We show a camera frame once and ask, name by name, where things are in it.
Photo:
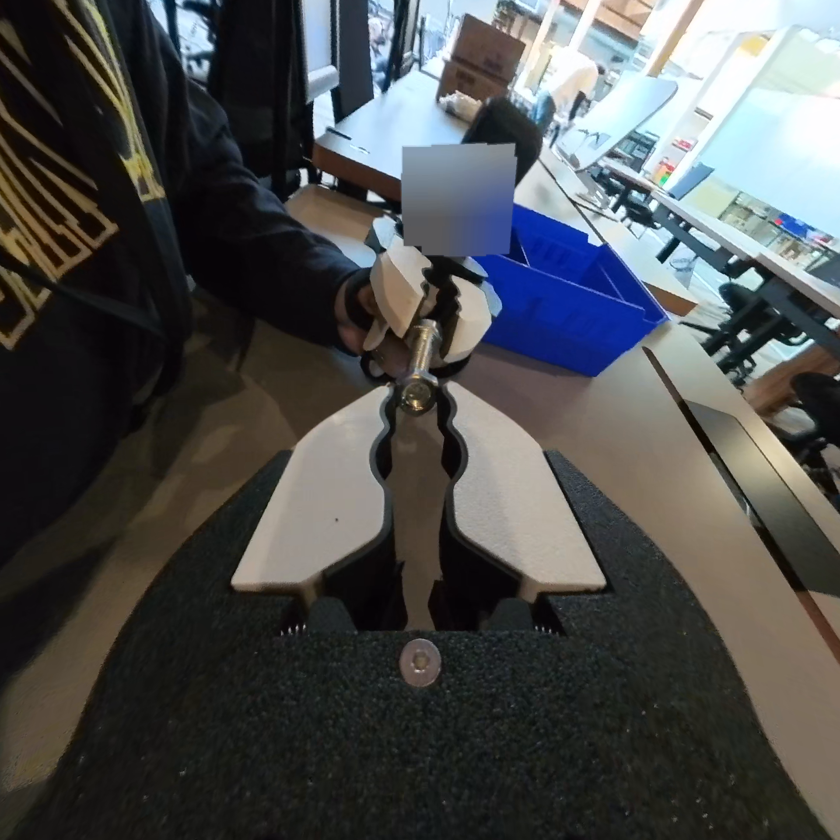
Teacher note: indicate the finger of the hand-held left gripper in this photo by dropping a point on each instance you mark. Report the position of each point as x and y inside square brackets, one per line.
[397, 282]
[472, 321]

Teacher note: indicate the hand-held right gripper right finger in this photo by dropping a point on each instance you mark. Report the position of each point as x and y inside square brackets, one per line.
[518, 518]

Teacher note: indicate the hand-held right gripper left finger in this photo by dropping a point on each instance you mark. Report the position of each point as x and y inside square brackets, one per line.
[315, 518]

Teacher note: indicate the silver hex bolt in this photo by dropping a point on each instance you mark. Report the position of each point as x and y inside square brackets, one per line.
[417, 396]

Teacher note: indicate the blue plastic bin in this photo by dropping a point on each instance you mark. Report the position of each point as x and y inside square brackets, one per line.
[571, 315]

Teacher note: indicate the person's left forearm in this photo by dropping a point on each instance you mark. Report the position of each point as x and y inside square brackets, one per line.
[262, 243]

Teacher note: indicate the person's left hand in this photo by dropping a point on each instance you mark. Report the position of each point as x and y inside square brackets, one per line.
[349, 340]

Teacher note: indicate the wooden table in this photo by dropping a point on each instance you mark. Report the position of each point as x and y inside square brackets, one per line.
[387, 124]

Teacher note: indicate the white plastic bag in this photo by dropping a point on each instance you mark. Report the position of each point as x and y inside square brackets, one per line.
[459, 105]

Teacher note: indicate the brown cardboard box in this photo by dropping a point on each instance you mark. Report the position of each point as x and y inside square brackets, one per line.
[489, 43]
[472, 82]

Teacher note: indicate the white tilted table top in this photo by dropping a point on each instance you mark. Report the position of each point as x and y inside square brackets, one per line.
[630, 111]

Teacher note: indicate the computer monitor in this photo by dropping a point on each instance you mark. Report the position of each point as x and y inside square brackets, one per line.
[690, 180]

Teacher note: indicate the dark cloth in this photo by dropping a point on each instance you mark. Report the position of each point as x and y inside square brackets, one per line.
[256, 79]

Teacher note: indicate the grey office desk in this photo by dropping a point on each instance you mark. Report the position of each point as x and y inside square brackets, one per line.
[722, 229]

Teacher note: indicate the black office chair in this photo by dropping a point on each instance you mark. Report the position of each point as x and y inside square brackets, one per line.
[820, 407]
[741, 328]

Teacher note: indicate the person's navy sweatshirt torso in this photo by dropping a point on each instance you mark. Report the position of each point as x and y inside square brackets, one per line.
[65, 295]

